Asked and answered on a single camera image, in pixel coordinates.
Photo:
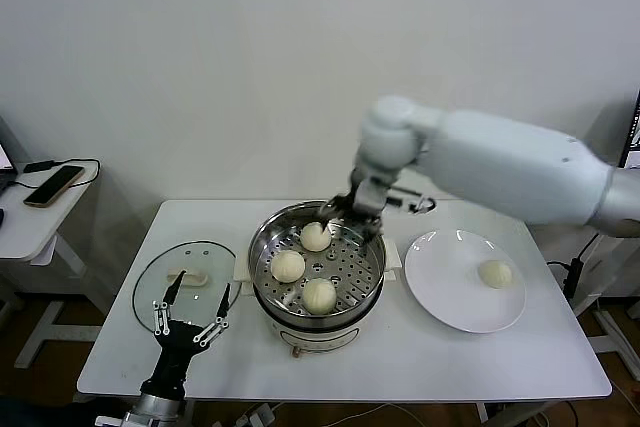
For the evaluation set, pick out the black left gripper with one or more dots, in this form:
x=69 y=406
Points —
x=172 y=352

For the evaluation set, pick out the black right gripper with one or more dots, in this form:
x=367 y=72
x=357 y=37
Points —
x=367 y=221

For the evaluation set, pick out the white steamed baozi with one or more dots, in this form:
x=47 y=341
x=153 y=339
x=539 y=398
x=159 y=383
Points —
x=287 y=266
x=319 y=295
x=314 y=239
x=495 y=274

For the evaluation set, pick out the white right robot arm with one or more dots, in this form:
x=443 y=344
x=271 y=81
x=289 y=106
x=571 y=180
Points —
x=500 y=167

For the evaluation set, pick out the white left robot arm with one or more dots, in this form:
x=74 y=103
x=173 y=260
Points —
x=150 y=412

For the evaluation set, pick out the perforated steel steamer basket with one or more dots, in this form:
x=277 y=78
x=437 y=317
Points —
x=360 y=277

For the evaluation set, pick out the white round plate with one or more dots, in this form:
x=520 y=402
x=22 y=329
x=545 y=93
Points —
x=440 y=287

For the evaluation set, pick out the white electric cooker base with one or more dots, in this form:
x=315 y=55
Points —
x=320 y=334

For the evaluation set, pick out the white power strip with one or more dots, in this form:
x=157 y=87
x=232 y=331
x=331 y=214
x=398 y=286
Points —
x=260 y=417

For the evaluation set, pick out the white side table with phone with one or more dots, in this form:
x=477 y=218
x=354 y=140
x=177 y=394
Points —
x=30 y=234

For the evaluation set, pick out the black smartphone with gold edge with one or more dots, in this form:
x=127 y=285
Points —
x=54 y=187

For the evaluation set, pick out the silver open laptop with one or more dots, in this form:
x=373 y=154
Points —
x=4 y=159

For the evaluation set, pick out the white side table with laptop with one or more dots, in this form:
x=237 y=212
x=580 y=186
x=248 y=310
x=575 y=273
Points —
x=615 y=332

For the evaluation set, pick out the dark open laptop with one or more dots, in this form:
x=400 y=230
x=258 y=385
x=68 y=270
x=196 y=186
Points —
x=634 y=137

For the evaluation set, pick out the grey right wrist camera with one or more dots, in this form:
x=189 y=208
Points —
x=370 y=197

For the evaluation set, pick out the white main table leg frame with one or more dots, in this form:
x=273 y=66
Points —
x=481 y=412

